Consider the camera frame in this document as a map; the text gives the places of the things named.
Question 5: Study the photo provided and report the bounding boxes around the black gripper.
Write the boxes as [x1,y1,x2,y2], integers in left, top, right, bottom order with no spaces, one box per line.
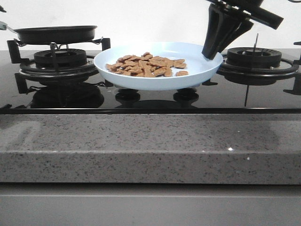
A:
[202,0,284,59]

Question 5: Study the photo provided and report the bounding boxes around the light blue round plate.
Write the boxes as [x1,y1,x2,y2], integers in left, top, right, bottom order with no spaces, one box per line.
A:
[94,42,223,90]

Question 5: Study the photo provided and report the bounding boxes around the brown cooked meat pieces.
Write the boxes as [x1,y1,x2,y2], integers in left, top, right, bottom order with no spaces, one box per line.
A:
[106,52,189,78]

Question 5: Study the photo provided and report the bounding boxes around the black frying pan green handle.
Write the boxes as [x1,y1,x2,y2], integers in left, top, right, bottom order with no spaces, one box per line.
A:
[0,22,97,45]

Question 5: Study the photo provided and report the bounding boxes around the right black burner with grate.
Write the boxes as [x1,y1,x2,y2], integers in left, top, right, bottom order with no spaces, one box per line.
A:
[217,32,301,95]

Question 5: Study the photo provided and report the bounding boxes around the black burner with grate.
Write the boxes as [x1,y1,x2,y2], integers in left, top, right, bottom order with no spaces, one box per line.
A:
[7,40,98,86]
[217,32,301,95]

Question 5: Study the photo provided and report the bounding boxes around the right silver stove knob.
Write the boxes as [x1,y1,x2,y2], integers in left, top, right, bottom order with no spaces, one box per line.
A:
[177,88,197,95]

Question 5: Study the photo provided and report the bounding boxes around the silver stove knob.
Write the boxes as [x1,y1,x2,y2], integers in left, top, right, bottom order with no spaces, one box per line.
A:
[177,88,197,95]
[117,88,138,95]

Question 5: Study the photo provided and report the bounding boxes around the left silver stove knob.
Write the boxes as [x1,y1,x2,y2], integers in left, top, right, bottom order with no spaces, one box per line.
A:
[117,88,138,95]

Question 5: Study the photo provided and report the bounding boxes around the left black burner with grate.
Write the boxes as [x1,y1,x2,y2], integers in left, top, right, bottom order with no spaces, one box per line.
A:
[7,40,98,86]

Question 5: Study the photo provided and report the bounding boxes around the black glass gas cooktop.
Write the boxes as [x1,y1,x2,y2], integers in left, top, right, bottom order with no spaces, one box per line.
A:
[0,51,301,114]

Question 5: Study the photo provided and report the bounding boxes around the grey cabinet front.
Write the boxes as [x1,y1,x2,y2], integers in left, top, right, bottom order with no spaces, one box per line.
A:
[0,183,301,226]

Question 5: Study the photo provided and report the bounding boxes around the metal wire pan support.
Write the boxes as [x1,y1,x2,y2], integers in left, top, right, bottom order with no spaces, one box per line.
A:
[13,37,104,50]

